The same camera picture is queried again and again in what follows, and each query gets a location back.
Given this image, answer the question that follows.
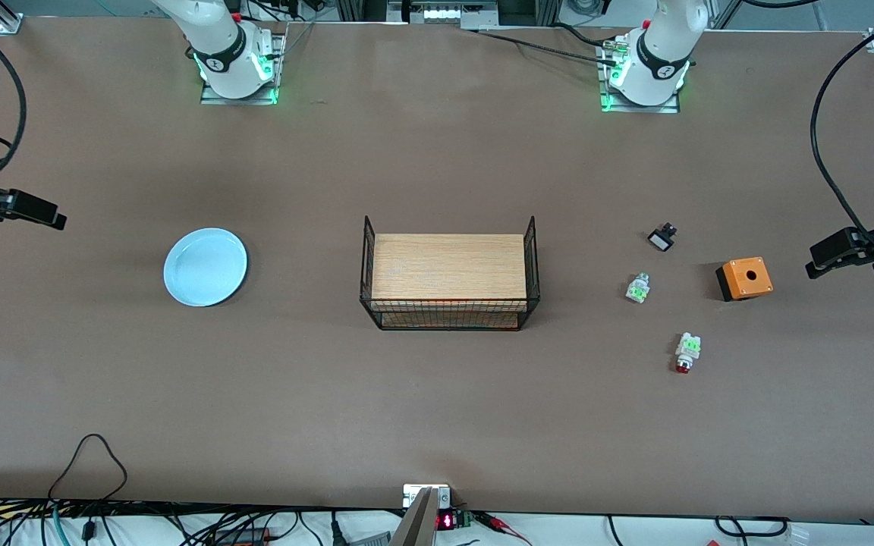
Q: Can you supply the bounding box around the black power adapter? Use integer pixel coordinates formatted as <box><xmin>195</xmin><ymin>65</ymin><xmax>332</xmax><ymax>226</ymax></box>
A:
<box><xmin>213</xmin><ymin>527</ymin><xmax>272</xmax><ymax>546</ymax></box>

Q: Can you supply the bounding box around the red push button switch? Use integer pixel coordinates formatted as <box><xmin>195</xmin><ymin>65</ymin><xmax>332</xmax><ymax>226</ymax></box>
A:
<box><xmin>674</xmin><ymin>332</ymin><xmax>704</xmax><ymax>375</ymax></box>

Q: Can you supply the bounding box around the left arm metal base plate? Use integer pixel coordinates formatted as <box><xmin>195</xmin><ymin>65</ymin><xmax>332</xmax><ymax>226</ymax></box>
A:
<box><xmin>600</xmin><ymin>38</ymin><xmax>682</xmax><ymax>115</ymax></box>

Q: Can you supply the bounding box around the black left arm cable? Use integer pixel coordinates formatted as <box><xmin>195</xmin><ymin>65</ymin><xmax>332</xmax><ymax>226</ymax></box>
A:
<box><xmin>809</xmin><ymin>0</ymin><xmax>874</xmax><ymax>256</ymax></box>

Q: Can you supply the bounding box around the wooden shelf board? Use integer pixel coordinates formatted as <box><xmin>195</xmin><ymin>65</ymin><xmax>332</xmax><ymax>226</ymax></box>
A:
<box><xmin>371</xmin><ymin>233</ymin><xmax>527</xmax><ymax>301</ymax></box>

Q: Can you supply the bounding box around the red clip lead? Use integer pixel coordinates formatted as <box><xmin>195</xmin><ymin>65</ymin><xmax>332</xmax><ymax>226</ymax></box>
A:
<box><xmin>475</xmin><ymin>512</ymin><xmax>533</xmax><ymax>546</ymax></box>

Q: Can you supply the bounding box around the orange button box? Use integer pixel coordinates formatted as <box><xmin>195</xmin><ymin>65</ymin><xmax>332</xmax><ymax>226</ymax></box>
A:
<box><xmin>715</xmin><ymin>257</ymin><xmax>774</xmax><ymax>303</ymax></box>

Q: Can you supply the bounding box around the black wire rack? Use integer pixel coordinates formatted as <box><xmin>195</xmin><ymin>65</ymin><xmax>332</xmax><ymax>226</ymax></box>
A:
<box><xmin>360</xmin><ymin>215</ymin><xmax>541</xmax><ymax>331</ymax></box>

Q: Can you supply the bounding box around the lit white control unit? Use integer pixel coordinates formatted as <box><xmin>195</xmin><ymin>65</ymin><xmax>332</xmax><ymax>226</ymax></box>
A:
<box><xmin>388</xmin><ymin>0</ymin><xmax>498</xmax><ymax>30</ymax></box>

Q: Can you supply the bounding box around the black base supply cable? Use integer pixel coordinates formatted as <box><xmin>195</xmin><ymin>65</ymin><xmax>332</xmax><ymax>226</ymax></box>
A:
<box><xmin>475</xmin><ymin>29</ymin><xmax>624</xmax><ymax>67</ymax></box>

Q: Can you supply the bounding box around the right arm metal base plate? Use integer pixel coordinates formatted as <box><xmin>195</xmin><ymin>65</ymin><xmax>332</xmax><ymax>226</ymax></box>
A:
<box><xmin>200</xmin><ymin>30</ymin><xmax>286</xmax><ymax>105</ymax></box>

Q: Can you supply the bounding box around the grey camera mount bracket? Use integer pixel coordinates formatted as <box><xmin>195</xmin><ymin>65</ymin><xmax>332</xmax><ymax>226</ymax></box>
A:
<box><xmin>391</xmin><ymin>484</ymin><xmax>453</xmax><ymax>546</ymax></box>

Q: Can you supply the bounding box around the light blue plate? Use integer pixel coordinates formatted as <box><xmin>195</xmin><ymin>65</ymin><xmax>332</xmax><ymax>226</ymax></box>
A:
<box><xmin>163</xmin><ymin>227</ymin><xmax>249</xmax><ymax>308</ymax></box>

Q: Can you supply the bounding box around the black looped cable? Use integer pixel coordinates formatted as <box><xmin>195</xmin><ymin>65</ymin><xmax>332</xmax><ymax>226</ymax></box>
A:
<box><xmin>46</xmin><ymin>433</ymin><xmax>129</xmax><ymax>506</ymax></box>

